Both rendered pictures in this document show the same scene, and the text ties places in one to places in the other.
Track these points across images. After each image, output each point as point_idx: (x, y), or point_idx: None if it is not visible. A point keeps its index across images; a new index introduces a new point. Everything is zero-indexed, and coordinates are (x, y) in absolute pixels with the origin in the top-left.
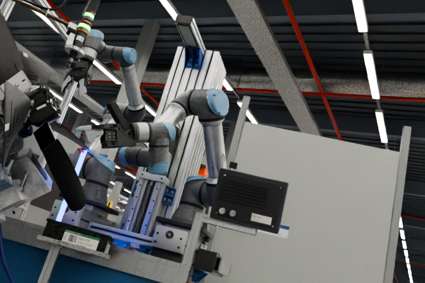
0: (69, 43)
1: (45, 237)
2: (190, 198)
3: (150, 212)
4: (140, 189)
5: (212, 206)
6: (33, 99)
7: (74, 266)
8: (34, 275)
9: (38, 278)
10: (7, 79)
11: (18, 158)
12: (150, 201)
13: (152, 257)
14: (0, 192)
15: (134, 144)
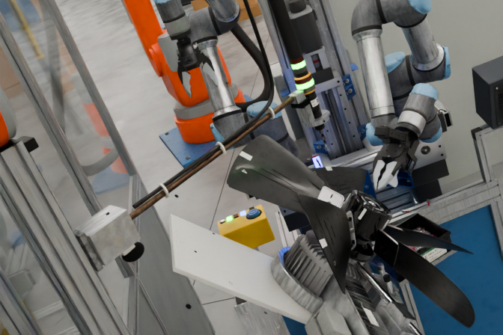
0: (312, 119)
1: (406, 280)
2: (401, 90)
3: (349, 122)
4: (321, 108)
5: (492, 120)
6: (374, 226)
7: None
8: None
9: (405, 299)
10: (350, 238)
11: None
12: (340, 110)
13: (457, 197)
14: None
15: (418, 142)
